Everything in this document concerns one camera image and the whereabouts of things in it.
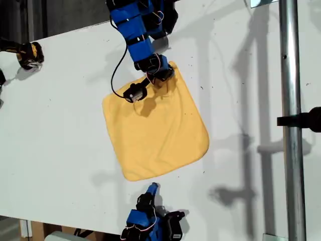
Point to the yellow towel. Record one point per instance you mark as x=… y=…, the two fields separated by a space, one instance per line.
x=155 y=130

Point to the white box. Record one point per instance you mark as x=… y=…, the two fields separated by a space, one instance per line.
x=60 y=236

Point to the black clamp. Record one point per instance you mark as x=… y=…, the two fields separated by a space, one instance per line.
x=301 y=120

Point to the white table leg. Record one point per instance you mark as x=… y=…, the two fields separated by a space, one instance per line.
x=25 y=228

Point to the steel post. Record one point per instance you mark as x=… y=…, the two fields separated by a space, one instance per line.
x=292 y=125

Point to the small black object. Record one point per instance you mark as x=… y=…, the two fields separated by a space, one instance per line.
x=2 y=77

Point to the black camera stalk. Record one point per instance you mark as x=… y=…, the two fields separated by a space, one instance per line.
x=143 y=82

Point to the black camera box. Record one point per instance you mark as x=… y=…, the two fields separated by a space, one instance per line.
x=135 y=93
x=175 y=226

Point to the brown cardboard box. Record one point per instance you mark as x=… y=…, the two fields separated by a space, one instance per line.
x=37 y=229

